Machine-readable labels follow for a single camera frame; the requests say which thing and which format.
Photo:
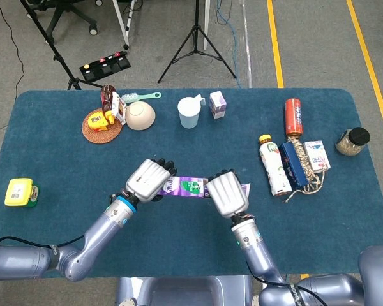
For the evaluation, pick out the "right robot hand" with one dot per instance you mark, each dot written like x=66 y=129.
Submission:
x=226 y=194

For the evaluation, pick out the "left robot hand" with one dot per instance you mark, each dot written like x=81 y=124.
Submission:
x=147 y=181

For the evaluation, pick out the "purple toothpaste tube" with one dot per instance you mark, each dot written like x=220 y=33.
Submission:
x=246 y=188

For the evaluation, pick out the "purple toothpaste box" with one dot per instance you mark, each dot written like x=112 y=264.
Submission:
x=185 y=186

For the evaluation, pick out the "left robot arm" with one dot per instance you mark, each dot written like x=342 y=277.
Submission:
x=95 y=236

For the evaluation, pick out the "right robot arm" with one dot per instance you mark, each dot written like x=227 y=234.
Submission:
x=258 y=255

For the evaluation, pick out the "blue felt table cover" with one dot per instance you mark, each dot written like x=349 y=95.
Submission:
x=178 y=146

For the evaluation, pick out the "white bottle yellow cap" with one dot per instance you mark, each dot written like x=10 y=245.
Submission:
x=274 y=165

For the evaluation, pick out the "beige bowl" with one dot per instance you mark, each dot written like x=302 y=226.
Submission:
x=140 y=116

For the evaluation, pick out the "round woven coaster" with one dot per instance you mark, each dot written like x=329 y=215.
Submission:
x=95 y=136

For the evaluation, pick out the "dark blue rectangular box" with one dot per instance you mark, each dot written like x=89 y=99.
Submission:
x=290 y=165

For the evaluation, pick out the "white snack packet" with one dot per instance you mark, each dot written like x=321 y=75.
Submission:
x=118 y=110

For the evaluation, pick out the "light blue plastic cup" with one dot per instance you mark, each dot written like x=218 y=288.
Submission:
x=189 y=114

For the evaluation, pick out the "green hair brush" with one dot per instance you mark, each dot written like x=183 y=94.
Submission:
x=145 y=96

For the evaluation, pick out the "purple white drink carton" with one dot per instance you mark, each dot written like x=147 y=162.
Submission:
x=217 y=106

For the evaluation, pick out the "brown bottle yellow cap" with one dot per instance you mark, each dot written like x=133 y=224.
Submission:
x=108 y=95

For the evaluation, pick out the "white blue milk carton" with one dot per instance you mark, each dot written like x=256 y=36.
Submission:
x=317 y=156

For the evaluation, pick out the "red orange drink can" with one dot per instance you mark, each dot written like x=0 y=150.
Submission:
x=294 y=118

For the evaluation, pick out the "blue grey robot torso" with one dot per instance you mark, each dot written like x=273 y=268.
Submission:
x=185 y=291

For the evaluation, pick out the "black foot pedal board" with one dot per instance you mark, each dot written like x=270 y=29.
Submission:
x=105 y=67

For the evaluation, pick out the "yellow green lidded box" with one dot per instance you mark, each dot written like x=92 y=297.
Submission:
x=19 y=192

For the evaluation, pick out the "glass jar black lid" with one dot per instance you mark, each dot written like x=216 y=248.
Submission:
x=352 y=141

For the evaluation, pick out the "black light stand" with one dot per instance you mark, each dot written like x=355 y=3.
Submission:
x=55 y=57

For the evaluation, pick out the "black tripod stand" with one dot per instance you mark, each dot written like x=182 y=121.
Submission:
x=196 y=32

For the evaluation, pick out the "white upright pole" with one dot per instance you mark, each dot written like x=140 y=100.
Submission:
x=206 y=25

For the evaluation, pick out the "black office chair base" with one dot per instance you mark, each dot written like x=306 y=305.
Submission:
x=64 y=12

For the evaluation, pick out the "white metal frame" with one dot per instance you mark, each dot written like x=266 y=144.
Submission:
x=124 y=28

